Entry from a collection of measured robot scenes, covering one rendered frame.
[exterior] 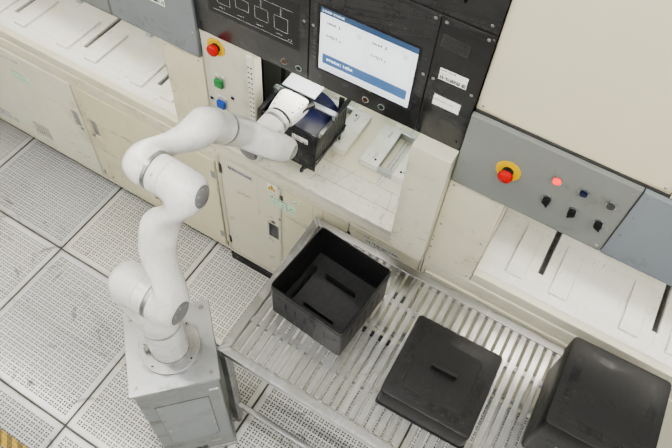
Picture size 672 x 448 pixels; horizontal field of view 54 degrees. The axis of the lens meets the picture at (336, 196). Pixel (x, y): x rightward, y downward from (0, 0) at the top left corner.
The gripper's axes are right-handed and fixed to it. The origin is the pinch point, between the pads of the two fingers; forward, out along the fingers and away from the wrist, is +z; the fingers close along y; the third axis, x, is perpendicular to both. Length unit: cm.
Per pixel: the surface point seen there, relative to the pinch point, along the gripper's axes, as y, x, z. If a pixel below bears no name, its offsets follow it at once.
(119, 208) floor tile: -96, -125, -17
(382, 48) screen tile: 28.2, 38.4, -10.0
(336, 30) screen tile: 14.8, 37.6, -10.0
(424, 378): 74, -39, -49
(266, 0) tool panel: -7.0, 37.3, -10.0
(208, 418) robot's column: 14, -86, -84
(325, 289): 31, -48, -36
